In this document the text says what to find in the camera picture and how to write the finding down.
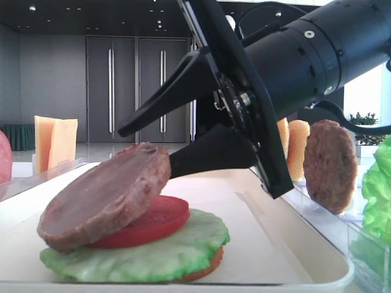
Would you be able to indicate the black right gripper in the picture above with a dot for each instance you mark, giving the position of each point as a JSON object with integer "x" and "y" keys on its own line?
{"x": 220, "y": 64}

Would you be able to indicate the meat patty nearer tray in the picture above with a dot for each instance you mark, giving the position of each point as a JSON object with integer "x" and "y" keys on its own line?
{"x": 106, "y": 198}

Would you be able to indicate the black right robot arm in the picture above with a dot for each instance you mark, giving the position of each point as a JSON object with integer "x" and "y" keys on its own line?
{"x": 264, "y": 78}

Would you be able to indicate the tomato slice on tray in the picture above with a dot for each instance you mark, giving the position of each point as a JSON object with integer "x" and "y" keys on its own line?
{"x": 165, "y": 216}

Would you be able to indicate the meat patty outer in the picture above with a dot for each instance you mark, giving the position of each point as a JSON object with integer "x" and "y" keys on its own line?
{"x": 330, "y": 166}

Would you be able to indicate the lettuce leaf on tray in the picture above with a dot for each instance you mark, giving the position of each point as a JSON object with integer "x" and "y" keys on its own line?
{"x": 189, "y": 254}

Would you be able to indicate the orange cheese slice inner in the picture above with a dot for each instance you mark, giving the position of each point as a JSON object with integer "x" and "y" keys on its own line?
{"x": 63, "y": 142}

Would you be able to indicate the orange cheese slice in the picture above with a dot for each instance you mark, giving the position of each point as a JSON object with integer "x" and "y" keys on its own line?
{"x": 63, "y": 142}
{"x": 43, "y": 132}

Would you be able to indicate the orange cheese slice outer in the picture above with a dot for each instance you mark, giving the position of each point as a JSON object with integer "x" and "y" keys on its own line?
{"x": 43, "y": 132}

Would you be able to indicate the green lettuce leaf standing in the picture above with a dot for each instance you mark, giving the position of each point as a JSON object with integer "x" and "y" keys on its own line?
{"x": 376, "y": 190}

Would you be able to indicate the red tomato slice standing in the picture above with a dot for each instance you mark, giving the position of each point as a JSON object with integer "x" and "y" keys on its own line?
{"x": 6, "y": 159}

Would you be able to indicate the bun half nearer tray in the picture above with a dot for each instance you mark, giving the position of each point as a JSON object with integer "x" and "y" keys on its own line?
{"x": 284, "y": 134}

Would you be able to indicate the bun half outer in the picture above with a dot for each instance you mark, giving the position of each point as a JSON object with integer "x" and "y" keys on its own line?
{"x": 299, "y": 131}

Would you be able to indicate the dark double door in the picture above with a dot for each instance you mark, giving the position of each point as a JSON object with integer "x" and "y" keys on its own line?
{"x": 122, "y": 74}

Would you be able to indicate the cream metal tray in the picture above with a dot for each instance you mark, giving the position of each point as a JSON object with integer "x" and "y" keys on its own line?
{"x": 271, "y": 247}

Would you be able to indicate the green draped table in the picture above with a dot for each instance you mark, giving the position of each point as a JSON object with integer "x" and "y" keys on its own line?
{"x": 20, "y": 136}

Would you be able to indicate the clear front rail left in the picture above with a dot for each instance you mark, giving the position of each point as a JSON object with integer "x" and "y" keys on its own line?
{"x": 19, "y": 185}

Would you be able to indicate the clear rail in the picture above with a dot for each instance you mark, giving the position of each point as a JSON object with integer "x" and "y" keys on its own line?
{"x": 19, "y": 185}
{"x": 369, "y": 255}

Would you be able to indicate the clear front rail right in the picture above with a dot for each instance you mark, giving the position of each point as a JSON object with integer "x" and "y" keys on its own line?
{"x": 369, "y": 255}

